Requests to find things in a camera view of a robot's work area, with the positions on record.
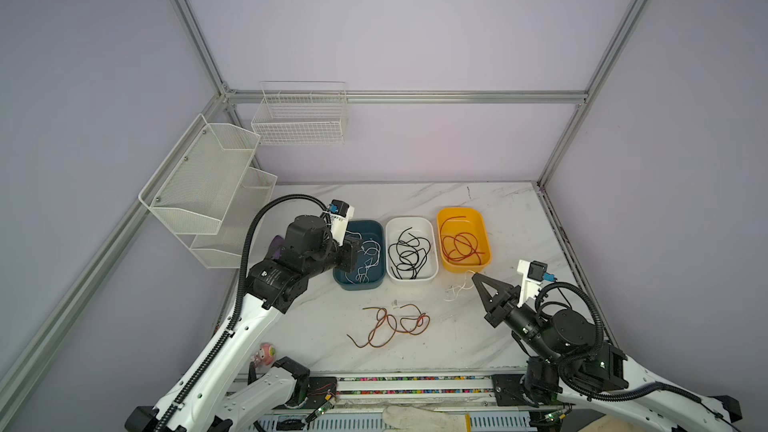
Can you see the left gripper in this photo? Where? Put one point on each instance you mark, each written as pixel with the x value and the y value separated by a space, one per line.
pixel 349 249

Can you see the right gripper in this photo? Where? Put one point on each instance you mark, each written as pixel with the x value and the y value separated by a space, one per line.
pixel 505 293

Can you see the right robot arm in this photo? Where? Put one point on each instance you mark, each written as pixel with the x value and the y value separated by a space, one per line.
pixel 572 362

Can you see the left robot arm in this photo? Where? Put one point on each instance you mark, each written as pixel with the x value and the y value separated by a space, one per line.
pixel 200 400

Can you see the teal plastic bin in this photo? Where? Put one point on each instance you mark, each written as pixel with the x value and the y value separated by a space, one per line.
pixel 370 268

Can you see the purple pink spatula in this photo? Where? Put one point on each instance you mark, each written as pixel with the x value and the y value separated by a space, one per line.
pixel 275 247

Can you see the white plastic bin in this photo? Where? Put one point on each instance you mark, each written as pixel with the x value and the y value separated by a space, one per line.
pixel 411 250

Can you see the yellow plastic bin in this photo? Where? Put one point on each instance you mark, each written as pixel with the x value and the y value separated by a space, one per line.
pixel 463 241

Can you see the small pink toy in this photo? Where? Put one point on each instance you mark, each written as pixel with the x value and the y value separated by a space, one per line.
pixel 264 356

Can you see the white mesh two-tier shelf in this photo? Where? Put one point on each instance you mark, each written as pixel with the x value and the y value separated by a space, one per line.
pixel 208 189

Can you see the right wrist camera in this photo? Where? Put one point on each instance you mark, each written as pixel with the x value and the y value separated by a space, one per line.
pixel 533 275

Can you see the white wire basket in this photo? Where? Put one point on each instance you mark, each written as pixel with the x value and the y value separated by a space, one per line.
pixel 301 113

